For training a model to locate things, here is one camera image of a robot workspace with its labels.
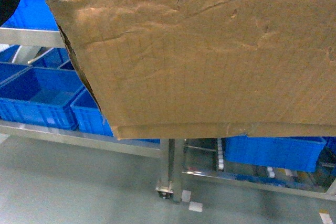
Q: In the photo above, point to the blue plastic crate middle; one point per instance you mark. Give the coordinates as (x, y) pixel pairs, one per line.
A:
(89, 118)

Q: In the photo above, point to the large cardboard box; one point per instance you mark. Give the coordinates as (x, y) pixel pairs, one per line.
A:
(205, 68)

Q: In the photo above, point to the blue plastic crate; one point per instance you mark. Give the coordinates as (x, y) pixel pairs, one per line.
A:
(293, 153)
(41, 96)
(89, 118)

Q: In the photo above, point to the blue plastic crate left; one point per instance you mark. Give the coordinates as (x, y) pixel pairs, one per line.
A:
(41, 96)

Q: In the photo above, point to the blue plastic crate lower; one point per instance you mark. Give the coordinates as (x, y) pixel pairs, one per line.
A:
(293, 153)

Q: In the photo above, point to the stainless steel shelf frame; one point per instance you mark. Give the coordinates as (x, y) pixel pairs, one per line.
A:
(171, 154)

